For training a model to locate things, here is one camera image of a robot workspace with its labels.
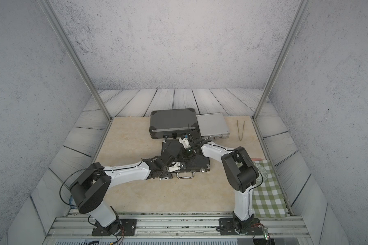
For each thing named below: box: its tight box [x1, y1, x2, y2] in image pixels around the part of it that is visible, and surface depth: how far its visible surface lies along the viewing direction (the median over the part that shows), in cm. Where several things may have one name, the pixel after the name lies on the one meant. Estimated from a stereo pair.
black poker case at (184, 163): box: [161, 139, 211, 180], surface depth 91 cm
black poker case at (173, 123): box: [149, 108, 201, 140], surface depth 109 cm
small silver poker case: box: [196, 112, 231, 141], surface depth 110 cm
